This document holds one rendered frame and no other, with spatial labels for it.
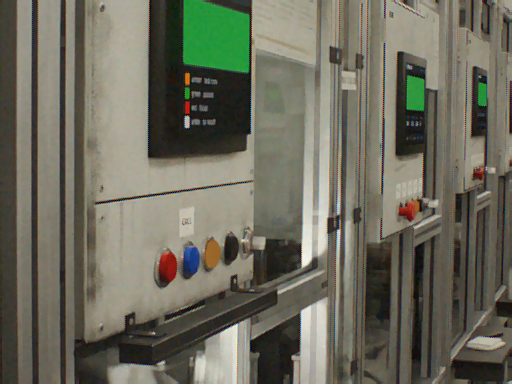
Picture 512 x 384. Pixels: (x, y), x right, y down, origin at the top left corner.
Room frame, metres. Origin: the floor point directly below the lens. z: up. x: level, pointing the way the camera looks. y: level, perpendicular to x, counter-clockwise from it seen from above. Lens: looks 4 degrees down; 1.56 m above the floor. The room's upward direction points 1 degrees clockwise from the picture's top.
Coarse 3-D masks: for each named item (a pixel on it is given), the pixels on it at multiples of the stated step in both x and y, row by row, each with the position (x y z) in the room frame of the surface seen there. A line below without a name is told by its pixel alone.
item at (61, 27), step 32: (64, 0) 0.89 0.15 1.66; (64, 32) 0.89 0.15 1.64; (64, 64) 0.89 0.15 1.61; (64, 96) 0.89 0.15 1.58; (64, 128) 0.89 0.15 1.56; (64, 160) 0.89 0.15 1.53; (64, 192) 0.89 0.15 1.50; (64, 224) 0.89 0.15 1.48; (64, 256) 0.89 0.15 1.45; (64, 288) 0.89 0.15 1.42; (64, 320) 0.89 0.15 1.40; (64, 352) 0.89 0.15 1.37
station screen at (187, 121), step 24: (216, 0) 1.13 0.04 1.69; (240, 0) 1.20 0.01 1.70; (192, 72) 1.07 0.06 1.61; (216, 72) 1.13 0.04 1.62; (240, 72) 1.20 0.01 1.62; (192, 96) 1.07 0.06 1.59; (216, 96) 1.13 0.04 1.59; (240, 96) 1.20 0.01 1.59; (192, 120) 1.07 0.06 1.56; (216, 120) 1.13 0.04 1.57; (240, 120) 1.20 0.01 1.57
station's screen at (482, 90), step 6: (480, 78) 3.13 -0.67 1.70; (486, 78) 3.27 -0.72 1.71; (480, 84) 3.14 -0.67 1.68; (486, 84) 3.27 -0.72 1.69; (480, 90) 3.14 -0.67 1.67; (486, 90) 3.28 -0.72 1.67; (480, 96) 3.14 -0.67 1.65; (486, 96) 3.28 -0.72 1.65; (480, 102) 3.14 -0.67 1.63; (486, 102) 3.28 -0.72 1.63; (480, 108) 3.15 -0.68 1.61; (480, 114) 3.15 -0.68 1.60; (480, 120) 3.15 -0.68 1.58; (480, 126) 3.16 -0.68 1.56
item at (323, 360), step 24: (336, 0) 1.71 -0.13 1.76; (336, 24) 1.72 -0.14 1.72; (336, 72) 1.72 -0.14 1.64; (336, 96) 1.72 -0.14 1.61; (336, 120) 1.72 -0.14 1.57; (336, 144) 1.72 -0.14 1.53; (336, 168) 1.73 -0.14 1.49; (240, 288) 1.30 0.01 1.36; (240, 336) 1.31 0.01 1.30; (240, 360) 1.31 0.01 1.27
